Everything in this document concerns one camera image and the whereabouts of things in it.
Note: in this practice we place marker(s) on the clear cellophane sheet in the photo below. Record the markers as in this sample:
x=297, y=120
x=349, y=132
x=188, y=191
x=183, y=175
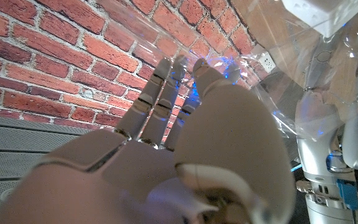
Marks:
x=275, y=62

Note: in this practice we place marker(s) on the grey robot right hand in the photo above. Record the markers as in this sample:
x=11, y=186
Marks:
x=166, y=174

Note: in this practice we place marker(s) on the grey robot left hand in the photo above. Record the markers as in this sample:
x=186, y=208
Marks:
x=337, y=124

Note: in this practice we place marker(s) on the red brick print backdrop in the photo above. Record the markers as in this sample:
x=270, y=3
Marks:
x=89, y=56

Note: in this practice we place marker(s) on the white power strip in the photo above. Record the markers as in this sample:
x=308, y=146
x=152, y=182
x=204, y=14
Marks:
x=267, y=61

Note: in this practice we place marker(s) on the small white box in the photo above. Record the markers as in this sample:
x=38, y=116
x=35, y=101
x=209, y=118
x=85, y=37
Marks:
x=325, y=14

